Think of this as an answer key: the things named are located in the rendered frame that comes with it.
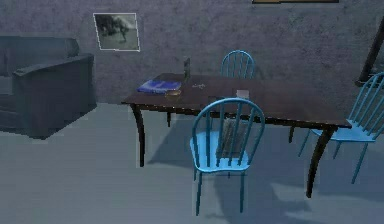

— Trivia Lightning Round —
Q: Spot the blue book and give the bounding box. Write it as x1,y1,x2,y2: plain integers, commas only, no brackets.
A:
136,79,183,95

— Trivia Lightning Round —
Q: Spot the blue spindle back chair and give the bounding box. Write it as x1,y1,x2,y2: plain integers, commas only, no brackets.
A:
189,97,266,217
297,71,384,185
220,49,256,80

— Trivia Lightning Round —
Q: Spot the dark bottle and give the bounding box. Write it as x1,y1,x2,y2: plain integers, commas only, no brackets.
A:
182,57,192,82

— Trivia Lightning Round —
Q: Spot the grey cushion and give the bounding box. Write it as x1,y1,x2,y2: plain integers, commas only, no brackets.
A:
216,118,250,158

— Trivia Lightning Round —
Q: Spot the dark brown wooden table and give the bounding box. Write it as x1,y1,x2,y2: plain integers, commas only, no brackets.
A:
121,72,353,199

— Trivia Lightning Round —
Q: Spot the dark grey sofa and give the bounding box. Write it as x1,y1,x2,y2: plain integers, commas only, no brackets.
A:
0,35,98,140

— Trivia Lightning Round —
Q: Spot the white framed wall picture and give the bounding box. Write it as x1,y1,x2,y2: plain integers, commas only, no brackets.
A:
92,12,141,52

